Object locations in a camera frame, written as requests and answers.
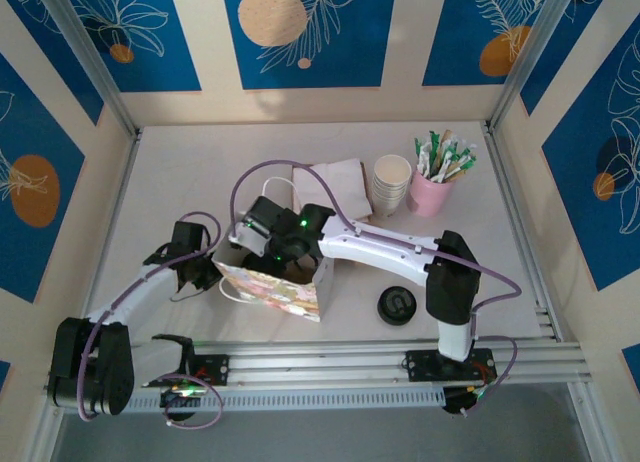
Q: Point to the brown pulp cup carrier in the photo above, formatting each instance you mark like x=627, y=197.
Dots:
x=300, y=277

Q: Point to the white floral paper bag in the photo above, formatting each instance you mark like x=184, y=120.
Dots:
x=270, y=294

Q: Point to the white napkins on tray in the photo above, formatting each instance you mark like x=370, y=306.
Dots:
x=366, y=179

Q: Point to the stack of white paper cups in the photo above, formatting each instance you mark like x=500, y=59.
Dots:
x=391, y=174

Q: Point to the stack of black cup lids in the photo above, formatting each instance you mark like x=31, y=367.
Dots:
x=396, y=304

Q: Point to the pink holder cup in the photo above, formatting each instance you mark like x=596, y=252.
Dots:
x=425, y=197

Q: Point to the brown sugar stick packet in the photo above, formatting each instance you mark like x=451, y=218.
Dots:
x=448, y=137

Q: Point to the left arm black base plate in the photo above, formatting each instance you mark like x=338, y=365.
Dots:
x=215, y=368

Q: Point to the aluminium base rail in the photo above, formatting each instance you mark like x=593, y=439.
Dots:
x=325, y=369

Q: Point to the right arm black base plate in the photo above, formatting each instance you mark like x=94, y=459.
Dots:
x=425, y=366

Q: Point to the aluminium frame post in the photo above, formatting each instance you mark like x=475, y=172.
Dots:
x=89, y=57
x=526, y=57

